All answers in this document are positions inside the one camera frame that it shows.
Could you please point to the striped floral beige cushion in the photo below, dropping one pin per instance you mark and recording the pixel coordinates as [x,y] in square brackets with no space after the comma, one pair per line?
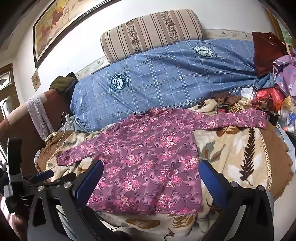
[150,32]

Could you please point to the wooden door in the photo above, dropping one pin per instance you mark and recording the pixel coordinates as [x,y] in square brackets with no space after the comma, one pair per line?
[7,81]

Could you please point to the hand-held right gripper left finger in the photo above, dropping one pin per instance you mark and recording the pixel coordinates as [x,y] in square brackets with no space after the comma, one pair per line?
[90,180]

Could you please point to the clear plastic bag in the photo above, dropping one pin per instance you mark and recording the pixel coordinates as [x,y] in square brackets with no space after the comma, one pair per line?
[288,115]

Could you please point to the pale lilac cloth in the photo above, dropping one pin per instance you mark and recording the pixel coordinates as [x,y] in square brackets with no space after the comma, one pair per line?
[39,115]

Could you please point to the lilac floral garment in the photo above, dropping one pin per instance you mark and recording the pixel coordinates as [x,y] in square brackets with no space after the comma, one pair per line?
[284,74]

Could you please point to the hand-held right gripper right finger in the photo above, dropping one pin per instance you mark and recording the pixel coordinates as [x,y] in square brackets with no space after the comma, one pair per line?
[211,179]

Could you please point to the brown bed headboard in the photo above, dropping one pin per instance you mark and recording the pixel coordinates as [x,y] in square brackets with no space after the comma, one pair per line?
[20,132]

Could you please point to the olive green cloth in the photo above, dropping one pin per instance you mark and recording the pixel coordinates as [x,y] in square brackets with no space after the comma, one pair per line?
[61,82]

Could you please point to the brown bottle with red label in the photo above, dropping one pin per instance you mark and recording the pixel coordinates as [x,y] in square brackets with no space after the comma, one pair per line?
[221,106]

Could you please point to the small dark bottle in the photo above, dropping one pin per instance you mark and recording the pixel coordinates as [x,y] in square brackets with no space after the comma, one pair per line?
[264,107]

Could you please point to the beige leaf-print fleece blanket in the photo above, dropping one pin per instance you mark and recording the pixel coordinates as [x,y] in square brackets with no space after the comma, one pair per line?
[231,150]

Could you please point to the framed wall painting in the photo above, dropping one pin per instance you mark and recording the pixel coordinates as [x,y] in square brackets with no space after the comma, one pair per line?
[57,23]

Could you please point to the blue denim jeans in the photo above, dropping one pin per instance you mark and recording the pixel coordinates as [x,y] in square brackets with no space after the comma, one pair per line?
[266,81]

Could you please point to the white charger plug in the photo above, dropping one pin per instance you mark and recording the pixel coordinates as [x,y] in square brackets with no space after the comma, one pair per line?
[67,122]

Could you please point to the small wall picture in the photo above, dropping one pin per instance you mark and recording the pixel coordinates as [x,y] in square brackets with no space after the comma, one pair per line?
[36,80]

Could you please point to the purple floral long-sleeve shirt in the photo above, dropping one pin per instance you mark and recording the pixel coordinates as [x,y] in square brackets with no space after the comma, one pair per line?
[150,162]

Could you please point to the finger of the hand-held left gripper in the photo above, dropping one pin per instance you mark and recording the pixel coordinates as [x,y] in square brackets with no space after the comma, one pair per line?
[42,175]

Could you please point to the blue plaid duvet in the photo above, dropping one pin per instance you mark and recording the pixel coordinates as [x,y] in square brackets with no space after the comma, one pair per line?
[161,81]

